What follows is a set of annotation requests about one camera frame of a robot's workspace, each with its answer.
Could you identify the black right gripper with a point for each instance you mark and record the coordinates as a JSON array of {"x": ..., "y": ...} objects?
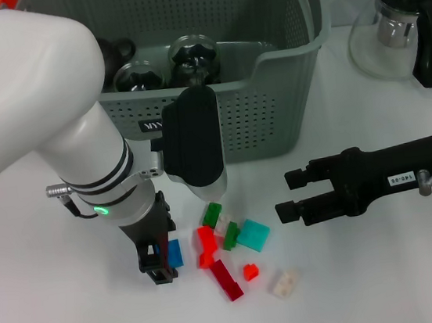
[{"x": 383, "y": 176}]

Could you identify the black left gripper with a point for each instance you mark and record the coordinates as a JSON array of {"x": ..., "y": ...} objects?
[{"x": 151, "y": 224}]

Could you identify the blue square toy brick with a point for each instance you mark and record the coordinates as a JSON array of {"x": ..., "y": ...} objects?
[{"x": 175, "y": 253}]

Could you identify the bright red long brick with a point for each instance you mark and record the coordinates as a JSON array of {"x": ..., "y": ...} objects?
[{"x": 207, "y": 239}]

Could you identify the glass jar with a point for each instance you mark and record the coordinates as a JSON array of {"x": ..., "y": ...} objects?
[
  {"x": 193, "y": 59},
  {"x": 139, "y": 80}
]

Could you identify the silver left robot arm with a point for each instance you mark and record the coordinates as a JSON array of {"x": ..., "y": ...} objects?
[{"x": 34, "y": 93}]

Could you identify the grey perforated plastic storage bin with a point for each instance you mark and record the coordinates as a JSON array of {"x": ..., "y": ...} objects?
[{"x": 255, "y": 125}]

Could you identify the dark red long brick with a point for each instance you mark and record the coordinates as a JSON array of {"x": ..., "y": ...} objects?
[{"x": 226, "y": 280}]

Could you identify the teal square toy brick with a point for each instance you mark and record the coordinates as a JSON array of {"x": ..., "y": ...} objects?
[{"x": 252, "y": 235}]

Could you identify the green toy brick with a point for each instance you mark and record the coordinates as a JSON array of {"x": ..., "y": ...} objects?
[
  {"x": 231, "y": 238},
  {"x": 211, "y": 213}
]

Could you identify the small white toy brick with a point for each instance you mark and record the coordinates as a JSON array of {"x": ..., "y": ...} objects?
[{"x": 225, "y": 223}]

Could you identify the tiny red toy brick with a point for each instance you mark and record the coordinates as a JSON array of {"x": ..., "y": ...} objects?
[{"x": 251, "y": 272}]

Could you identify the translucent white toy brick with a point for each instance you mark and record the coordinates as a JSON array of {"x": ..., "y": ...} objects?
[{"x": 284, "y": 283}]

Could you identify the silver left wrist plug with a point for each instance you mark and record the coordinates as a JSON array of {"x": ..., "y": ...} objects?
[{"x": 58, "y": 190}]

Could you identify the black clay teapot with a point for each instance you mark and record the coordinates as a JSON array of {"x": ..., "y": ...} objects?
[{"x": 125, "y": 46}]

